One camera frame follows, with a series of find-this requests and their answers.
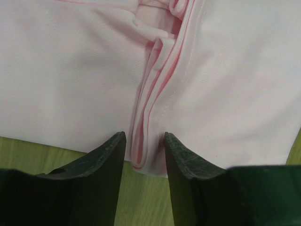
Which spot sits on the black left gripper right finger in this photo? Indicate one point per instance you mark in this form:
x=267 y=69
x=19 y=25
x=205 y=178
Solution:
x=203 y=194

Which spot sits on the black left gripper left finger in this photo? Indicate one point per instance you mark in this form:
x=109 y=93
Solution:
x=82 y=193

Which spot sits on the light pink t-shirt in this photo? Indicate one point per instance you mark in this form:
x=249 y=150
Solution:
x=224 y=76

